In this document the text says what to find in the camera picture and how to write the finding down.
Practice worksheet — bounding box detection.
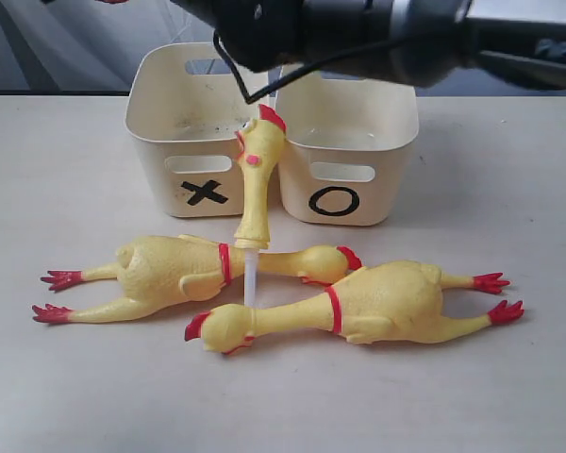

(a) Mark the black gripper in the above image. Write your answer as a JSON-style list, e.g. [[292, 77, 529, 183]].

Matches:
[[175, 0, 310, 71]]

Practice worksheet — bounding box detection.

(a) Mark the broken rubber chicken head neck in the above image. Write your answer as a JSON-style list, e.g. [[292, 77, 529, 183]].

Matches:
[[234, 104, 286, 307]]

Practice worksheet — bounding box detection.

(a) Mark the cream bin marked O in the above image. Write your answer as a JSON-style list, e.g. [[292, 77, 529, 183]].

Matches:
[[275, 73, 419, 227]]

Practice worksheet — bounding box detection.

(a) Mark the white backdrop curtain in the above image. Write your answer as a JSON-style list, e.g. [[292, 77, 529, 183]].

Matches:
[[0, 0, 566, 93]]

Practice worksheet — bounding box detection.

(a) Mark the rubber chicken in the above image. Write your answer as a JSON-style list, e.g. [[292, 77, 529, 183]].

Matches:
[[32, 234, 362, 325], [184, 260, 524, 354]]

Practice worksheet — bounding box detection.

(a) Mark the cream bin marked X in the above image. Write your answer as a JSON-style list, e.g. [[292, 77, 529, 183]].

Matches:
[[125, 42, 271, 218]]

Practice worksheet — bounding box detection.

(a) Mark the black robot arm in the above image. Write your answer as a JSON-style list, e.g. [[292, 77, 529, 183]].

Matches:
[[181, 0, 566, 91]]

